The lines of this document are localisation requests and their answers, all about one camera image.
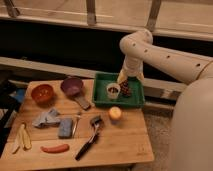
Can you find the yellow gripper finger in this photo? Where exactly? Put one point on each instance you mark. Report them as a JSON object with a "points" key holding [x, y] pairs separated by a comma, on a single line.
{"points": [[141, 77], [121, 77]]}

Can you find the blue sponge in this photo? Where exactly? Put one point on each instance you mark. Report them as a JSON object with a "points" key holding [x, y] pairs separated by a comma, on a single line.
{"points": [[65, 128]]}

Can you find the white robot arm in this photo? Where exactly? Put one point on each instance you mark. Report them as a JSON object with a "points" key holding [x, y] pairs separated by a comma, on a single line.
{"points": [[191, 137]]}

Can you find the purple bowl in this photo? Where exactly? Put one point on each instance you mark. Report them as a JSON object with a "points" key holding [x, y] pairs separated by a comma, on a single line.
{"points": [[72, 86]]}

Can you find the orange bowl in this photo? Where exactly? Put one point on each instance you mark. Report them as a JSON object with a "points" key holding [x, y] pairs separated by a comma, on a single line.
{"points": [[42, 93]]}

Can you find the dark pine cone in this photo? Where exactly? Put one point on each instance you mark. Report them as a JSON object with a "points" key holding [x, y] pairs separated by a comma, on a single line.
{"points": [[125, 89]]}

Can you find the white cup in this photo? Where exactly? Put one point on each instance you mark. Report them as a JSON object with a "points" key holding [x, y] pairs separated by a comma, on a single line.
{"points": [[113, 90]]}

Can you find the green plastic tray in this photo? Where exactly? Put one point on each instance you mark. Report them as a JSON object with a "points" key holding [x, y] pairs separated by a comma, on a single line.
{"points": [[100, 99]]}

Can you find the yellow apple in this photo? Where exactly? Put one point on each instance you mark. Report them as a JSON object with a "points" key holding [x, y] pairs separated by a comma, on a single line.
{"points": [[115, 113]]}

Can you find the brown rectangular block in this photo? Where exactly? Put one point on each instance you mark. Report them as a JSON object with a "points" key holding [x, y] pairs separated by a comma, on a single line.
{"points": [[84, 104]]}

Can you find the silver fork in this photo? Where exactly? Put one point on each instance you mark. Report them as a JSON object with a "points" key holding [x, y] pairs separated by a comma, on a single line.
{"points": [[78, 117]]}

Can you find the wooden cutting board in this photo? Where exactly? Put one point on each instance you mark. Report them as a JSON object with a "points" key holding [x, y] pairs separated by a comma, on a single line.
{"points": [[123, 143]]}

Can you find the grey blue cloth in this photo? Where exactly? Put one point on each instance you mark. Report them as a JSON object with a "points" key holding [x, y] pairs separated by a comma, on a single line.
{"points": [[46, 119]]}

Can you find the red sausage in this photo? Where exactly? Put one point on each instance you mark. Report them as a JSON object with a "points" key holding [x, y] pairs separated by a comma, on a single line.
{"points": [[55, 149]]}

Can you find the blue object at left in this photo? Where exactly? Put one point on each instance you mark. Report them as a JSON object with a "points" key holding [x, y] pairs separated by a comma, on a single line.
{"points": [[19, 94]]}

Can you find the black stand at left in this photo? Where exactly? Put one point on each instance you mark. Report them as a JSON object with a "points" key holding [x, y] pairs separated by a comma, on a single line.
{"points": [[6, 102]]}

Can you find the black handled brush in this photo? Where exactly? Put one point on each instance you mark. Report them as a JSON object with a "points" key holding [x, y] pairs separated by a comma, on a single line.
{"points": [[95, 122]]}

